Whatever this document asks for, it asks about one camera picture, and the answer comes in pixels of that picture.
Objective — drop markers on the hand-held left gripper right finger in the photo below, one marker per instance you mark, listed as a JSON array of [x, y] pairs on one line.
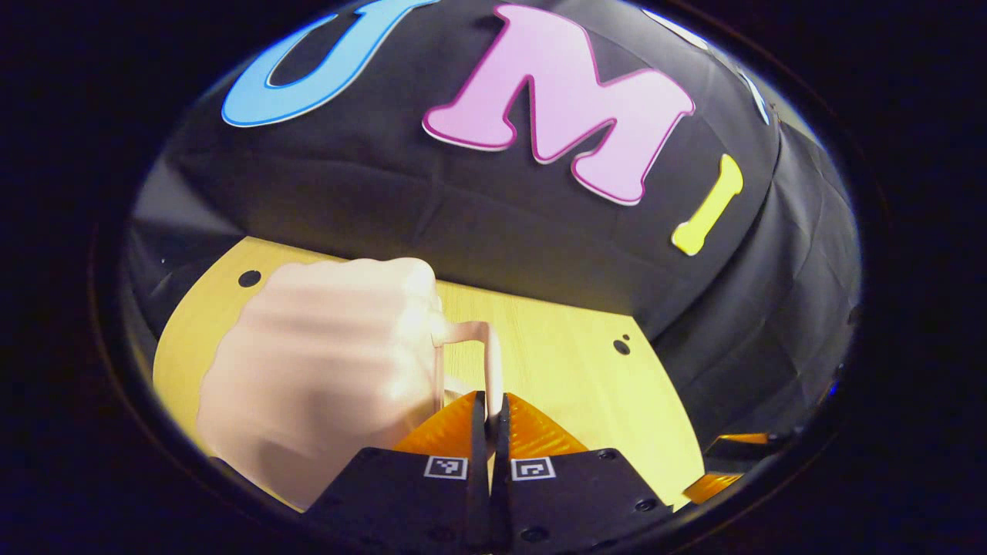
[[586, 497]]

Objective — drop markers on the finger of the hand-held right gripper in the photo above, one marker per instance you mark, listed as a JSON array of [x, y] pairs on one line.
[[711, 487], [744, 441]]

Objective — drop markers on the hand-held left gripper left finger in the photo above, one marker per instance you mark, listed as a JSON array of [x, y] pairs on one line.
[[401, 501]]

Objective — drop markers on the black backdrop cloth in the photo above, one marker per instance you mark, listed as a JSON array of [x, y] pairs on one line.
[[463, 208]]

